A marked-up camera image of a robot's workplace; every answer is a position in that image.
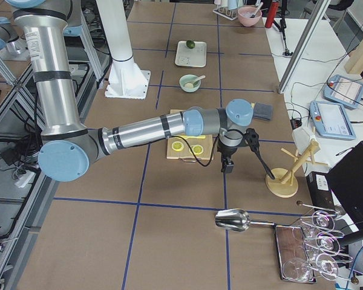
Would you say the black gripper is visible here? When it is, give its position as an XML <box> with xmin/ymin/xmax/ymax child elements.
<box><xmin>217</xmin><ymin>135</ymin><xmax>241</xmax><ymax>173</ymax></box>

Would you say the white ceramic spoon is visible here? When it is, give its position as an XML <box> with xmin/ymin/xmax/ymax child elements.
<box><xmin>190</xmin><ymin>75</ymin><xmax>206</xmax><ymax>83</ymax></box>

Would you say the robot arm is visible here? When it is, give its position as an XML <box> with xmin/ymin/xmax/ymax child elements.
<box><xmin>10</xmin><ymin>1</ymin><xmax>257</xmax><ymax>182</ymax></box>

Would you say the light green bowl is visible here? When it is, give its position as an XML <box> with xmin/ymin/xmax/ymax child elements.
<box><xmin>179</xmin><ymin>74</ymin><xmax>201</xmax><ymax>92</ymax></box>

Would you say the pink bowl of ice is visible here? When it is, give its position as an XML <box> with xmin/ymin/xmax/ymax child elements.
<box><xmin>237</xmin><ymin>6</ymin><xmax>262</xmax><ymax>27</ymax></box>

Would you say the upper lemon slice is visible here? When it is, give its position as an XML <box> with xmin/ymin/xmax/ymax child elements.
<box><xmin>192</xmin><ymin>144</ymin><xmax>204</xmax><ymax>155</ymax></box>

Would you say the lemon slice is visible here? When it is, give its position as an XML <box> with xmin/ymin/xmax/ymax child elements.
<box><xmin>171</xmin><ymin>141</ymin><xmax>185</xmax><ymax>152</ymax></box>
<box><xmin>192</xmin><ymin>144</ymin><xmax>204</xmax><ymax>155</ymax></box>

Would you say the yellow plastic knife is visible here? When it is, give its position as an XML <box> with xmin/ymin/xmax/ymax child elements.
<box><xmin>180</xmin><ymin>135</ymin><xmax>206</xmax><ymax>140</ymax></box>

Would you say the bamboo cutting board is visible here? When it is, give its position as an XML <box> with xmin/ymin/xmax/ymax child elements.
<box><xmin>166</xmin><ymin>109</ymin><xmax>214</xmax><ymax>161</ymax></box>

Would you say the metal scoop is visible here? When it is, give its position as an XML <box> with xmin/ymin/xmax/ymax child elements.
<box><xmin>215</xmin><ymin>208</ymin><xmax>275</xmax><ymax>232</ymax></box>

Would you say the front lower lemon slice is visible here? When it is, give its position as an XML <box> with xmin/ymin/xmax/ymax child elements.
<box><xmin>171</xmin><ymin>141</ymin><xmax>185</xmax><ymax>152</ymax></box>

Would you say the near teach pendant tablet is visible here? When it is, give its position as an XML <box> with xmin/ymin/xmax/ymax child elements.
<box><xmin>309</xmin><ymin>101</ymin><xmax>356</xmax><ymax>140</ymax></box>

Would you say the teach pendant tablet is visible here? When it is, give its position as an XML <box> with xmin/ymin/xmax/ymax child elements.
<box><xmin>309</xmin><ymin>101</ymin><xmax>356</xmax><ymax>140</ymax></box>
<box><xmin>323</xmin><ymin>74</ymin><xmax>363</xmax><ymax>109</ymax></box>

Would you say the white bear tray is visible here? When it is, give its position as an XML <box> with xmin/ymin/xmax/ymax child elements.
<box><xmin>174</xmin><ymin>40</ymin><xmax>207</xmax><ymax>68</ymax></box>

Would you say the dark tray with items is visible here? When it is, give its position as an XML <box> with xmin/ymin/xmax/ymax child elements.
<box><xmin>273</xmin><ymin>224</ymin><xmax>308</xmax><ymax>282</ymax></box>

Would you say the wine glass rack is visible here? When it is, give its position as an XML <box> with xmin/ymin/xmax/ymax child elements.
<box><xmin>283</xmin><ymin>201</ymin><xmax>353</xmax><ymax>283</ymax></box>

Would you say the black laptop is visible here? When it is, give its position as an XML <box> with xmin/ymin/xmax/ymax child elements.
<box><xmin>327</xmin><ymin>141</ymin><xmax>363</xmax><ymax>246</ymax></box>

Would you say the far teach pendant tablet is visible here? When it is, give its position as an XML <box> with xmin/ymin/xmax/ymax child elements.
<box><xmin>323</xmin><ymin>74</ymin><xmax>363</xmax><ymax>109</ymax></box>

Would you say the black tripod stick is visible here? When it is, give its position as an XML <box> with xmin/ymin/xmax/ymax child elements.
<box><xmin>273</xmin><ymin>0</ymin><xmax>293</xmax><ymax>57</ymax></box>

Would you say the red cylinder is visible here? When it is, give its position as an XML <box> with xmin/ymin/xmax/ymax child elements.
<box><xmin>265</xmin><ymin>0</ymin><xmax>279</xmax><ymax>28</ymax></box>

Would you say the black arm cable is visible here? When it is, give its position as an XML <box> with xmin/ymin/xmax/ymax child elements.
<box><xmin>177</xmin><ymin>128</ymin><xmax>246</xmax><ymax>167</ymax></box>

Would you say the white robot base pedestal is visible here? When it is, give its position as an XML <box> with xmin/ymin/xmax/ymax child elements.
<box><xmin>96</xmin><ymin>0</ymin><xmax>151</xmax><ymax>100</ymax></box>

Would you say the white wire cup rack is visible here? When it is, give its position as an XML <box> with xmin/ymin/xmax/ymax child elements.
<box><xmin>212</xmin><ymin>0</ymin><xmax>238</xmax><ymax>21</ymax></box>

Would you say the aluminium frame post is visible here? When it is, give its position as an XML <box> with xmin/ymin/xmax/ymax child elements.
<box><xmin>278</xmin><ymin>0</ymin><xmax>331</xmax><ymax>94</ymax></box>

